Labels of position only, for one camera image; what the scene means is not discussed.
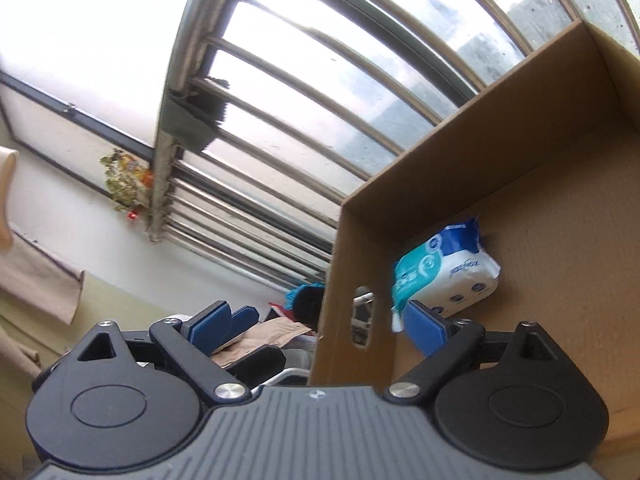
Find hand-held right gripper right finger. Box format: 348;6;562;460
384;299;576;406

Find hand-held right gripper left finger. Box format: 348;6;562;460
60;301;252;406

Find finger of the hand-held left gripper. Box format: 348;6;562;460
228;306;260;348

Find blue white tissue pack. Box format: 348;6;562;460
391;216;502;333

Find cardboard box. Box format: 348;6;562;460
310;19;640;466

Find beige padded cloth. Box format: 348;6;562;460
212;317;312;368

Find blue cloth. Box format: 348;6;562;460
286;284;326;311

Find dried plant decoration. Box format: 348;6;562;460
100;149;153;221

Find beige hanging cloth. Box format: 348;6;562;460
0;146;87;378

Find dark cloth on railing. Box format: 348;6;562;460
165;76;230;153

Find metal window guard railing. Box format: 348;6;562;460
147;0;640;293

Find dark framed window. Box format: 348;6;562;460
0;0;166;211

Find metal frame rail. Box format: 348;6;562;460
255;367;313;391

